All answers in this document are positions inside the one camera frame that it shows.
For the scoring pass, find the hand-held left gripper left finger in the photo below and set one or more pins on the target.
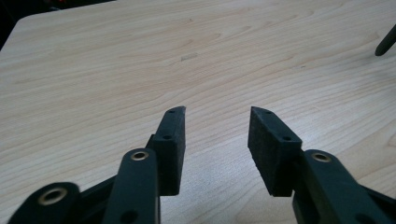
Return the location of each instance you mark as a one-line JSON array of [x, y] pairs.
[[169, 155]]

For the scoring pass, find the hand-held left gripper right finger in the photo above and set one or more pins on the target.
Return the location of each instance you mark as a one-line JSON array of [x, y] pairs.
[[272, 161]]

